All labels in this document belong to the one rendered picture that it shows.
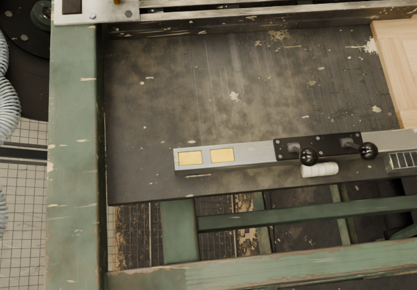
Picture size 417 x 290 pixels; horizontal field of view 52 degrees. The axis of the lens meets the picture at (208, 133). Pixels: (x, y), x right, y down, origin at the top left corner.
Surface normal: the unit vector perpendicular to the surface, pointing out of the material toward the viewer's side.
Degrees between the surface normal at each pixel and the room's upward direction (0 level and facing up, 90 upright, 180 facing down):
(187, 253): 60
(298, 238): 0
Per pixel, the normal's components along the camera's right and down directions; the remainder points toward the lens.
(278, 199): -0.83, -0.11
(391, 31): 0.06, -0.37
